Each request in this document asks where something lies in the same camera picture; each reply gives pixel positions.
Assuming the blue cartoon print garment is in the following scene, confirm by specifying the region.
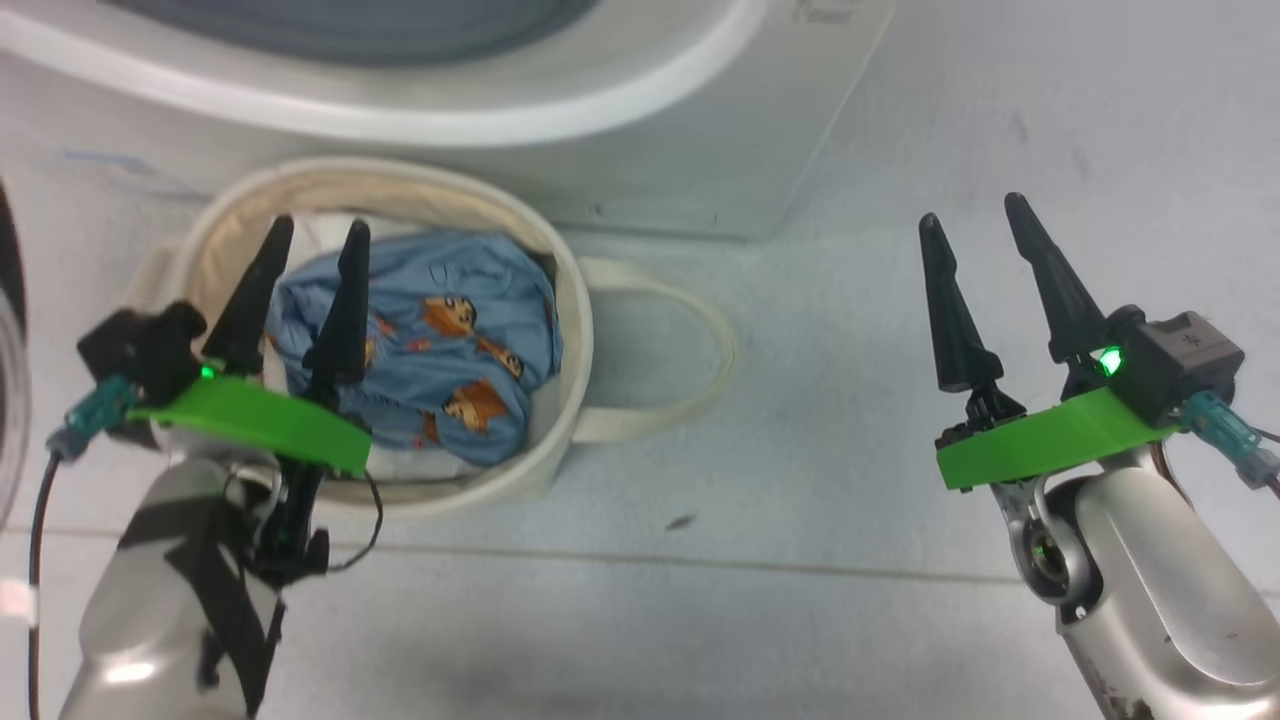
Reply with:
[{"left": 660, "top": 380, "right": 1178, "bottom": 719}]
[{"left": 265, "top": 230, "right": 564, "bottom": 469}]

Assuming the left camera cable teal plug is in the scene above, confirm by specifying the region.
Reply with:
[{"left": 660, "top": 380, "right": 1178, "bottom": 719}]
[{"left": 28, "top": 378, "right": 141, "bottom": 720}]

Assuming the thin black left gripper wire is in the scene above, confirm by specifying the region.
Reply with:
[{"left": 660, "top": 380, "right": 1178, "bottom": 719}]
[{"left": 325, "top": 468, "right": 385, "bottom": 574}]

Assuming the cream canvas laundry basket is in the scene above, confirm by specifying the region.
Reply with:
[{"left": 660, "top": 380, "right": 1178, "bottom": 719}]
[{"left": 125, "top": 155, "right": 741, "bottom": 520}]

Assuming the right camera cable teal plug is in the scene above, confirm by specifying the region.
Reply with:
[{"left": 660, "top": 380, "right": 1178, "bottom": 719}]
[{"left": 1180, "top": 392, "right": 1280, "bottom": 493}]

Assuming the washing machine door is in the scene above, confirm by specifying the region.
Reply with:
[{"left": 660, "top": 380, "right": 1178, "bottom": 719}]
[{"left": 0, "top": 180, "right": 31, "bottom": 526}]

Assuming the white front-load washing machine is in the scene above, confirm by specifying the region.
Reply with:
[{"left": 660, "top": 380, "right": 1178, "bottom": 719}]
[{"left": 0, "top": 0, "right": 896, "bottom": 242}]

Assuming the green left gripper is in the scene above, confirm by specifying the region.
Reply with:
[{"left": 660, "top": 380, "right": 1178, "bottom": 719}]
[{"left": 130, "top": 214, "right": 373, "bottom": 477}]

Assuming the white cloth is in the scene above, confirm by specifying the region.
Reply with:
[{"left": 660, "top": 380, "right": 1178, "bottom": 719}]
[{"left": 262, "top": 210, "right": 476, "bottom": 483}]

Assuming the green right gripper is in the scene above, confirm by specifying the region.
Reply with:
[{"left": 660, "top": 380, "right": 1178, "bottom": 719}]
[{"left": 918, "top": 192, "right": 1181, "bottom": 492}]

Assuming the camera cable teal plug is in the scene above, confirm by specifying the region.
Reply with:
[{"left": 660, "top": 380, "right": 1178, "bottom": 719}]
[
  {"left": 1180, "top": 392, "right": 1280, "bottom": 493},
  {"left": 28, "top": 378, "right": 141, "bottom": 720}
]

